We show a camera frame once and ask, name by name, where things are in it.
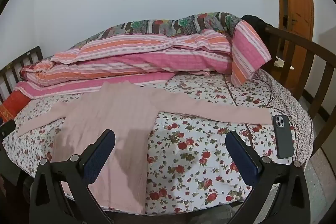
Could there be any red patterned pillow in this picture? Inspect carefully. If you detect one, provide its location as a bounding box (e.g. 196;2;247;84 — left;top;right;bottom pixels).
0;90;32;122

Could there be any dark grey smartphone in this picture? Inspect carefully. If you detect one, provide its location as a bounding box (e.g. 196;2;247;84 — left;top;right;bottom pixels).
272;114;294;159

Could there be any pink knit sweater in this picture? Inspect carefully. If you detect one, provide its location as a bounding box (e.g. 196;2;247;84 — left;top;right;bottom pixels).
17;81;272;214

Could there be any floral patchwork quilt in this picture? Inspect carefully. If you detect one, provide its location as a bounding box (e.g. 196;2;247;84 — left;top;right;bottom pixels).
68;12;243;48

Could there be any floral bed sheet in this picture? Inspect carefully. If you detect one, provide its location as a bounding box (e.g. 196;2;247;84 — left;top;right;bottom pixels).
3;73;314;214

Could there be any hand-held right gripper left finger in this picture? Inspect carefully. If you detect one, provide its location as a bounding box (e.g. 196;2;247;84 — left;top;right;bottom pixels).
29;129;116;224

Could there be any pink orange striped quilt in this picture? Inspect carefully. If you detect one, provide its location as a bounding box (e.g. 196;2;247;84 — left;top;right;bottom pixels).
14;21;272;100

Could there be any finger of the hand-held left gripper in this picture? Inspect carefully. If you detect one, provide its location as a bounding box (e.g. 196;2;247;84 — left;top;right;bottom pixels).
0;120;17;141

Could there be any dark wooden headboard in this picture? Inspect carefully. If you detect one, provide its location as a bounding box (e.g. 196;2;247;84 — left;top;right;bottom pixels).
0;46;44;106

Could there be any dark cloth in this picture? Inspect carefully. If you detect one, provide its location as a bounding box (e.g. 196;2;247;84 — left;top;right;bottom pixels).
241;15;272;38

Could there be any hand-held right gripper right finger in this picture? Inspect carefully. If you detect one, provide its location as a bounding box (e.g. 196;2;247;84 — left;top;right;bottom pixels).
225;131;311;224

